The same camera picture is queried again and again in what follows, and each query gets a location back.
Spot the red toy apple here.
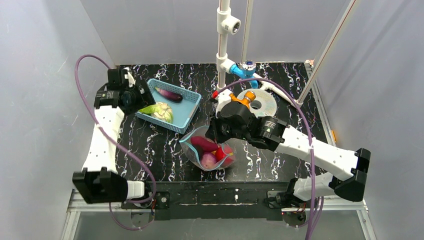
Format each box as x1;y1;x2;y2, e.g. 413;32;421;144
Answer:
215;144;236;168

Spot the clear zip top bag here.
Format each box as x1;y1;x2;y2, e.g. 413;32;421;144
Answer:
179;125;236;171

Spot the light blue plastic basket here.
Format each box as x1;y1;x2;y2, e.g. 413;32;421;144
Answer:
135;78;202;134

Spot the pink toy potato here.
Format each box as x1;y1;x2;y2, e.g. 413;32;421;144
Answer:
200;152;218;170

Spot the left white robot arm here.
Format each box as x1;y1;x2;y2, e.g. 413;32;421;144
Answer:
72;68;155;204

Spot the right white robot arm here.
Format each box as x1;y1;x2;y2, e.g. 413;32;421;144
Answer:
205;102;371;202

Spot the orange plastic faucet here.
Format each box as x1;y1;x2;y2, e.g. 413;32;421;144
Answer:
229;90;256;109

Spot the green white toy cabbage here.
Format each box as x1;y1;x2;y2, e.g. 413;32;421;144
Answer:
138;102;174;123

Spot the blue plastic faucet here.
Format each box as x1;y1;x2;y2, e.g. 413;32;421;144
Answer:
229;60;257;79

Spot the long purple toy eggplant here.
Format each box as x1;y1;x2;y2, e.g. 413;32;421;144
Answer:
154;87;183;103

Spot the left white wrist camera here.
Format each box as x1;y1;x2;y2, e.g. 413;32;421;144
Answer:
124;67;136;88

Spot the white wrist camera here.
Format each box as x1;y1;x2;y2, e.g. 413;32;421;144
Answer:
124;67;136;88
212;89;233;118

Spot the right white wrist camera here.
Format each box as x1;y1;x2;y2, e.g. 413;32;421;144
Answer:
212;89;233;118

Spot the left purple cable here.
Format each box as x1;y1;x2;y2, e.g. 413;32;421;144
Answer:
74;54;157;231

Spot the purple cable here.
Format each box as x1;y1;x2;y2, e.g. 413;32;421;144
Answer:
74;54;157;231
211;78;326;240

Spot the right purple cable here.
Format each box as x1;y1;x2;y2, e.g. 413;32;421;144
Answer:
211;78;326;240

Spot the white PVC pipe frame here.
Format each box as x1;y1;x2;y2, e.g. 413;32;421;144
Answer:
216;0;359;90

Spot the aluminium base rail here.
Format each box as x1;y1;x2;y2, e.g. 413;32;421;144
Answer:
61;187;377;240

